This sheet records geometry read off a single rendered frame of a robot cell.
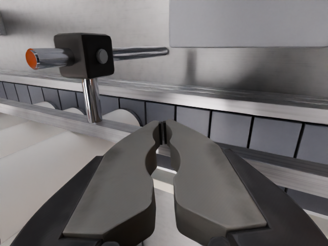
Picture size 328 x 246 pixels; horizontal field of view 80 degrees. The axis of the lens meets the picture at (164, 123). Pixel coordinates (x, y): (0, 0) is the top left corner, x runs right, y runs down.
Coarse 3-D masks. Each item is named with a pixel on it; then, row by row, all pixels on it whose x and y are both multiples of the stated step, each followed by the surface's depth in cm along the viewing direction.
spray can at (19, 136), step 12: (72, 108) 28; (0, 132) 20; (12, 132) 21; (24, 132) 21; (36, 132) 22; (48, 132) 23; (60, 132) 24; (0, 144) 19; (12, 144) 20; (24, 144) 21; (0, 156) 19
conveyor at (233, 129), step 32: (0, 96) 38; (32, 96) 33; (64, 96) 29; (192, 128) 21; (224, 128) 19; (256, 128) 18; (288, 128) 17; (320, 128) 16; (160, 160) 25; (320, 160) 16; (288, 192) 19
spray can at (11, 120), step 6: (42, 102) 30; (48, 102) 30; (54, 108) 30; (0, 114) 25; (6, 114) 25; (0, 120) 24; (6, 120) 25; (12, 120) 25; (18, 120) 26; (24, 120) 26; (30, 120) 27; (0, 126) 24; (6, 126) 24
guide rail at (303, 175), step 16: (16, 112) 21; (32, 112) 19; (48, 112) 19; (64, 112) 18; (64, 128) 18; (80, 128) 17; (96, 128) 16; (112, 128) 15; (128, 128) 15; (224, 144) 12; (256, 160) 11; (272, 160) 11; (288, 160) 11; (304, 160) 11; (272, 176) 10; (288, 176) 10; (304, 176) 10; (320, 176) 9; (320, 192) 10
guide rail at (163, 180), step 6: (156, 168) 23; (156, 174) 22; (162, 174) 22; (168, 174) 22; (174, 174) 22; (156, 180) 21; (162, 180) 21; (168, 180) 21; (156, 186) 21; (162, 186) 21; (168, 186) 21; (312, 216) 16; (318, 222) 16; (324, 222) 16; (324, 228) 15; (324, 234) 15
